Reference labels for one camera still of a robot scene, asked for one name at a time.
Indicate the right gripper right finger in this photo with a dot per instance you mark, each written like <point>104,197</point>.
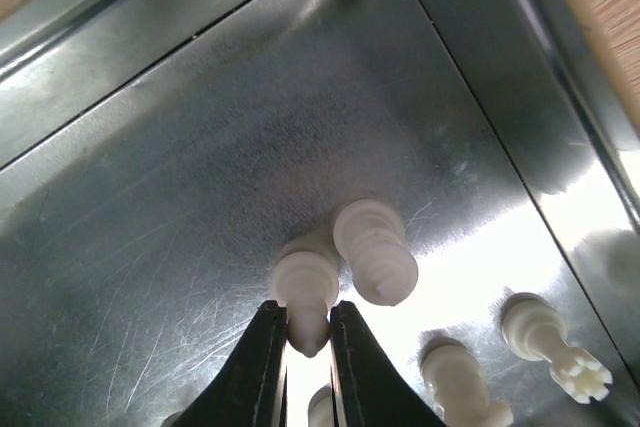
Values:
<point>367,390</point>

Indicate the gold tin piece tray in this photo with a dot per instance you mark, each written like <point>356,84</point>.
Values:
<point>156,156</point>

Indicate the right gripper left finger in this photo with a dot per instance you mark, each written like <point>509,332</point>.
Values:
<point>250,388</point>

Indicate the white chess queen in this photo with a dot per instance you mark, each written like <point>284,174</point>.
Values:
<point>534,331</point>

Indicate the white chess knight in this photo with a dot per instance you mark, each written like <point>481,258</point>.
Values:
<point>458,387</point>

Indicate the white chess bishop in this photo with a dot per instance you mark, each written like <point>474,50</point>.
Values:
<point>304,280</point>

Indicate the white chess king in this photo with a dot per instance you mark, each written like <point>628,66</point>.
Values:
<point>370,236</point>

